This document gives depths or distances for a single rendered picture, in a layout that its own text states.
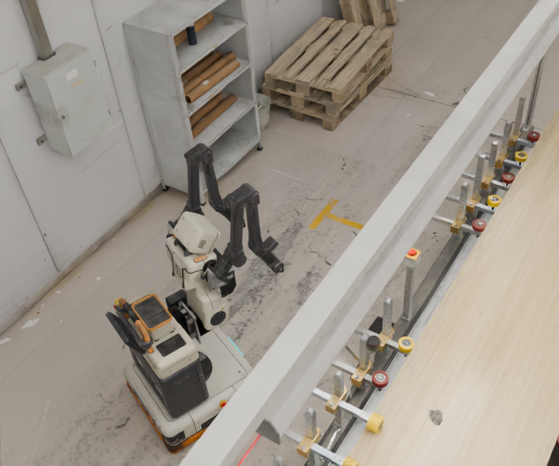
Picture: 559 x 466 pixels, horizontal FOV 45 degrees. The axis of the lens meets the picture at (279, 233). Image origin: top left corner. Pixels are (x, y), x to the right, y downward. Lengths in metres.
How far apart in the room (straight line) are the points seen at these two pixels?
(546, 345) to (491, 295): 0.39
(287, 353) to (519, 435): 1.93
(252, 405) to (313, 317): 0.27
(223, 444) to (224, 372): 2.79
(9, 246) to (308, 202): 2.33
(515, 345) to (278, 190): 2.82
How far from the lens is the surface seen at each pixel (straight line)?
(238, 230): 3.37
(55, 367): 4.93
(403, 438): 3.24
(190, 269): 3.51
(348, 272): 1.71
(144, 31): 5.04
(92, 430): 4.55
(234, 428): 1.46
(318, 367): 1.65
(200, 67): 5.64
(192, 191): 3.67
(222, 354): 4.31
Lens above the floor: 3.71
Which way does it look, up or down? 43 degrees down
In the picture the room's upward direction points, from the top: 6 degrees counter-clockwise
